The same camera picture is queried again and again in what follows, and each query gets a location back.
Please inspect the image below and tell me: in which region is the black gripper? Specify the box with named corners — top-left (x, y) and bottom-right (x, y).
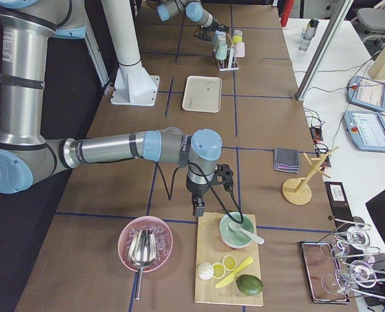
top-left (186, 181), bottom-right (209, 218)
top-left (213, 24), bottom-right (229, 33)

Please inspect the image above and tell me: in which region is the green cup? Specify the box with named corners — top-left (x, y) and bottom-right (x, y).
top-left (215, 42), bottom-right (228, 61)

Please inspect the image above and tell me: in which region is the cream rabbit tray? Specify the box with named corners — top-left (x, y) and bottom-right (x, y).
top-left (181, 75), bottom-right (222, 113)

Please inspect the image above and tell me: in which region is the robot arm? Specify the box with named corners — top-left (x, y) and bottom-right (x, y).
top-left (0, 1), bottom-right (222, 217)
top-left (156, 0), bottom-right (230, 33)

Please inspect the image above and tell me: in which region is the blue cup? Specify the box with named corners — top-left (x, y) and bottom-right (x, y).
top-left (211, 30), bottom-right (224, 46)

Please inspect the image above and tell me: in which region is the cream cup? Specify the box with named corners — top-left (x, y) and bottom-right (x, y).
top-left (215, 34), bottom-right (226, 46)

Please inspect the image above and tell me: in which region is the grey cup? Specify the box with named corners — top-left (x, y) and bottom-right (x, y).
top-left (233, 29), bottom-right (243, 36)

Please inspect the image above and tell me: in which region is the yellow cup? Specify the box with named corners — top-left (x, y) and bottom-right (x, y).
top-left (232, 34), bottom-right (243, 45)

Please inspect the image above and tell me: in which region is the pink cup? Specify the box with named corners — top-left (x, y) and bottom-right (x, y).
top-left (233, 42), bottom-right (246, 58)

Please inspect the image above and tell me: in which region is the white cup rack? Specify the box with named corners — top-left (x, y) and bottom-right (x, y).
top-left (213, 33), bottom-right (239, 72)

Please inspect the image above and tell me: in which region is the black metal tray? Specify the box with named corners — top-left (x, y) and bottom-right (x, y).
top-left (299, 241), bottom-right (350, 305)

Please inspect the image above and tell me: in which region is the white spoon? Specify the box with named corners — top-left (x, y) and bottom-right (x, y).
top-left (228, 222), bottom-right (265, 244)

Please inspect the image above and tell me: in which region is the wooden cutting board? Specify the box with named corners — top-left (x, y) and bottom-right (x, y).
top-left (194, 213), bottom-right (263, 307)

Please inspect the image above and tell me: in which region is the green bowl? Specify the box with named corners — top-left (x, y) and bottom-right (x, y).
top-left (219, 214), bottom-right (256, 248)

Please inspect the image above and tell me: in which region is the pink bowl with ice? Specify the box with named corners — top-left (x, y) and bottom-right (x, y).
top-left (117, 216), bottom-right (173, 272)

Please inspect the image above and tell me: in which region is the lemon slice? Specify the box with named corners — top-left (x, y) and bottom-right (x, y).
top-left (221, 255), bottom-right (238, 272)
top-left (211, 262), bottom-right (226, 280)

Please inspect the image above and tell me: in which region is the metal ice scoop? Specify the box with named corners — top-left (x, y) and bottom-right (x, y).
top-left (127, 229), bottom-right (157, 300)

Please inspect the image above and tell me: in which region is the yellow plastic knife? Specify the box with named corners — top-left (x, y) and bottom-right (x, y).
top-left (215, 256), bottom-right (254, 289)

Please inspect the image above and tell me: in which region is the clear water bottle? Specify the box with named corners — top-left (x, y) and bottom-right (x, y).
top-left (299, 19), bottom-right (319, 51)

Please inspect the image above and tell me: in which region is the green avocado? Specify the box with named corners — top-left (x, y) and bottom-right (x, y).
top-left (235, 274), bottom-right (265, 296)

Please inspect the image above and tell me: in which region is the folded grey cloth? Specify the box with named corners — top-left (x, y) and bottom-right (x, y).
top-left (273, 148), bottom-right (300, 174)

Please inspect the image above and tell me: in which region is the wooden mug tree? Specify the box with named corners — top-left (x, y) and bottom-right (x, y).
top-left (282, 146), bottom-right (339, 205)

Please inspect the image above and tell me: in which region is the white pillar with base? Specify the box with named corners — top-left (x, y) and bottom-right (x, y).
top-left (101, 0), bottom-right (159, 107)

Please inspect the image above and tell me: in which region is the black box with label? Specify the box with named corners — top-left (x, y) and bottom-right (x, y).
top-left (325, 181), bottom-right (353, 221)

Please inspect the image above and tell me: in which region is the office chair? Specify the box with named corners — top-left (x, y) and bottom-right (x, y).
top-left (351, 1), bottom-right (385, 43)

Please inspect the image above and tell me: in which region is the wine glass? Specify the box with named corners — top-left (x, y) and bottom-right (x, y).
top-left (321, 260), bottom-right (377, 295)
top-left (320, 226), bottom-right (373, 259)

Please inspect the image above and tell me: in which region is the far teach pendant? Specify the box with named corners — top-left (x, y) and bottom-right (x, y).
top-left (347, 75), bottom-right (385, 112)

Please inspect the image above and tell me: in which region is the teach pendant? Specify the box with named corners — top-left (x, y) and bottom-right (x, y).
top-left (343, 110), bottom-right (385, 153)
top-left (347, 75), bottom-right (385, 112)

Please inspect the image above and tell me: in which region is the near teach pendant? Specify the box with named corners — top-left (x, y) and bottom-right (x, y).
top-left (343, 110), bottom-right (385, 153)

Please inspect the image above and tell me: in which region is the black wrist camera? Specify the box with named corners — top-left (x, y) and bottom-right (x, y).
top-left (211, 164), bottom-right (234, 192)

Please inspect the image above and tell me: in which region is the aluminium frame post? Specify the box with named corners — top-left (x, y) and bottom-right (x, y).
top-left (295, 0), bottom-right (353, 101)

